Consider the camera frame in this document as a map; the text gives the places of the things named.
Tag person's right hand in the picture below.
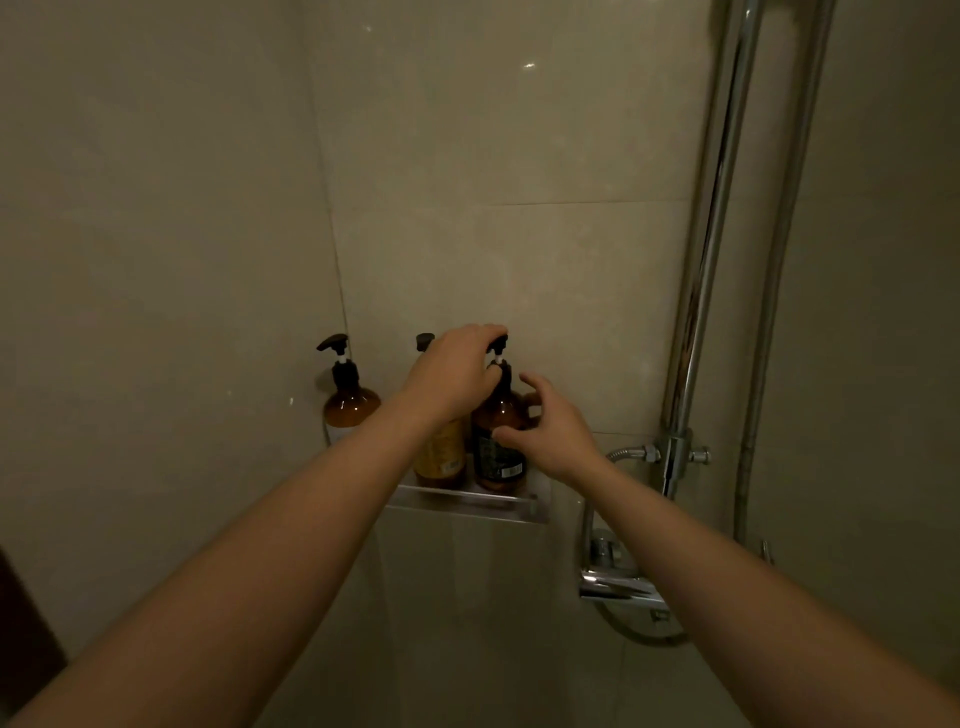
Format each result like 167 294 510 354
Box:
490 371 606 486

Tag person's left hand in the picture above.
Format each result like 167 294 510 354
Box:
400 323 511 430

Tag clear acrylic shower shelf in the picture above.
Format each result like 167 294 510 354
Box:
322 431 553 527

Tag person's left forearm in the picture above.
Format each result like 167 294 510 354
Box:
7 395 433 728

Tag person's right forearm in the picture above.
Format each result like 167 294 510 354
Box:
573 455 960 728

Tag chrome shower mixer valve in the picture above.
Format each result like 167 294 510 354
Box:
576 527 674 625

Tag chrome shower riser pipe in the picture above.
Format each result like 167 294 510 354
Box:
658 0 768 502

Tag chrome shower mixer and pipes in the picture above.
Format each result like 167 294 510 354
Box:
575 0 839 649

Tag brown wooden door frame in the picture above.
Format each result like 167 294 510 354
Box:
0 545 70 715

